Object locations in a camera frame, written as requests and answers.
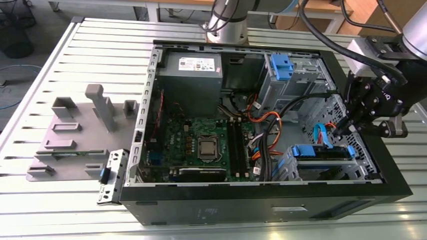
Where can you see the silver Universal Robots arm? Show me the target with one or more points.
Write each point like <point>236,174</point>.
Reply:
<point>230,30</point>

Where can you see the black PC case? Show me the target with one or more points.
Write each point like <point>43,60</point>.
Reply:
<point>234,207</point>

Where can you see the metal slot retention bracket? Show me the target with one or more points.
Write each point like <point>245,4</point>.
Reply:
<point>116,160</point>

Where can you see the metal disk bay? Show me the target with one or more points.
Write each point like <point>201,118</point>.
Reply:
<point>328,162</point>

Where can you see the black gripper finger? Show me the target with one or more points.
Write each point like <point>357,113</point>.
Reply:
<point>388,127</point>
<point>361,97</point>

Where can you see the silver CPU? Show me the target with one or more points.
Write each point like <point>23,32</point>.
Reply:
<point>209,148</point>

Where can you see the blue plastic bay latch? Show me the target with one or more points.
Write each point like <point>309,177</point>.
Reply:
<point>282,67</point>

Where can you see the blue board connector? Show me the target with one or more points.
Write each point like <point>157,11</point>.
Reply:
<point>156,159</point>

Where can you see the grey power supply unit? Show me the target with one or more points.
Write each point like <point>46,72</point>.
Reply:
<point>190,90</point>

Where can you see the black graphics card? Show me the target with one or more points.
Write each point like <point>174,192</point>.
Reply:
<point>201,173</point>

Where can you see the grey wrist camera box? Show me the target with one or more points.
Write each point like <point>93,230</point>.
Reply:
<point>362,55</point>

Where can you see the wooden cabinet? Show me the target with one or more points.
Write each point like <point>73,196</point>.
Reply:
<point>368,12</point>

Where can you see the white metal desk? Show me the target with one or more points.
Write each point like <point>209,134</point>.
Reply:
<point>152,12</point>

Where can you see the grey parts rack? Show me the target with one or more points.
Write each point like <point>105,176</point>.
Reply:
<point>88,140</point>

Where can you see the grey metal drive cage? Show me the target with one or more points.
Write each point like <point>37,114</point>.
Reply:
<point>288,90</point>

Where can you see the black RAM slot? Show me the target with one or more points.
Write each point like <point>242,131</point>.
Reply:
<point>233,147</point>
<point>244,147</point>
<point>240,147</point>

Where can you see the wooden desk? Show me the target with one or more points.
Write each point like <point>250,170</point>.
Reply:
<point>329,7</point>

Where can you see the green RAM stick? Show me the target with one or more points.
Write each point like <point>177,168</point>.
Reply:
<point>68,154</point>

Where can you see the hard disk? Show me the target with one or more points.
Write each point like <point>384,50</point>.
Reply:
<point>304,152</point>

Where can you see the green motherboard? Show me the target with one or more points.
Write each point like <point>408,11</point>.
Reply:
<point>208,125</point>

